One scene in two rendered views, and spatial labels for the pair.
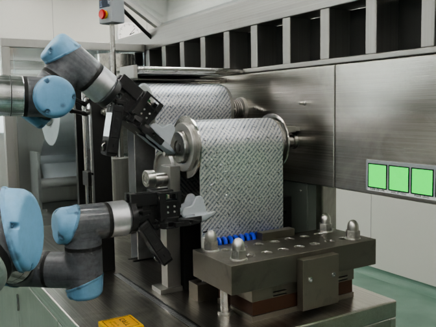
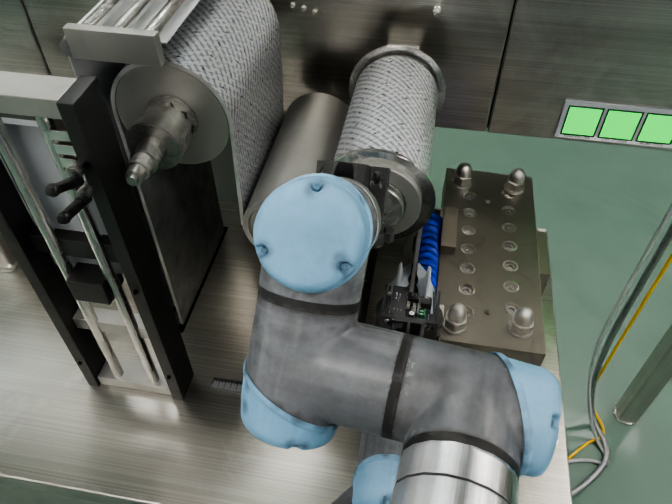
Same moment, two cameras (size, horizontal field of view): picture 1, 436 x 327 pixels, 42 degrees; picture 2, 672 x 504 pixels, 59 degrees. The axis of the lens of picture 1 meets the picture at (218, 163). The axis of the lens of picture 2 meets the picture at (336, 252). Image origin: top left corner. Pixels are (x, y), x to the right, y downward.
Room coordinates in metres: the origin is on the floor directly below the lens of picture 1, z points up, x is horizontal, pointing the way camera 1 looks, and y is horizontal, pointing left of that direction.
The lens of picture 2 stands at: (1.00, 0.53, 1.74)
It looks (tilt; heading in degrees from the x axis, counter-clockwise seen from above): 47 degrees down; 311
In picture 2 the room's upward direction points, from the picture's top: straight up
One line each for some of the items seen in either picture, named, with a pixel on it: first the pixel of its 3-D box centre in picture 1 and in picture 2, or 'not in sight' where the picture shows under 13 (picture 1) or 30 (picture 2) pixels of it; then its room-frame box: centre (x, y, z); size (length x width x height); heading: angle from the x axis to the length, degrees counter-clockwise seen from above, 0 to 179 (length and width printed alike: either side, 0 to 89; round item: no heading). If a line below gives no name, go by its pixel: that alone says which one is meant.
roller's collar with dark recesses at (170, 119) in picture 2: not in sight; (163, 132); (1.53, 0.23, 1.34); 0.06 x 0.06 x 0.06; 31
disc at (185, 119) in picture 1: (185, 146); (375, 197); (1.33, 0.08, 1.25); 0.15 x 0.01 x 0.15; 31
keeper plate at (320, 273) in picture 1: (318, 281); (535, 273); (1.18, -0.21, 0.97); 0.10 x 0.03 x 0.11; 121
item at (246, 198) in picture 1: (243, 202); (420, 217); (1.34, -0.06, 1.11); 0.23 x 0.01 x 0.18; 121
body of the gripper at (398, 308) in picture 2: (152, 210); (406, 341); (1.22, 0.14, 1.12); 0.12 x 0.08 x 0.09; 121
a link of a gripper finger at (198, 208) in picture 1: (199, 208); (425, 282); (1.25, 0.04, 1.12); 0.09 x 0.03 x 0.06; 120
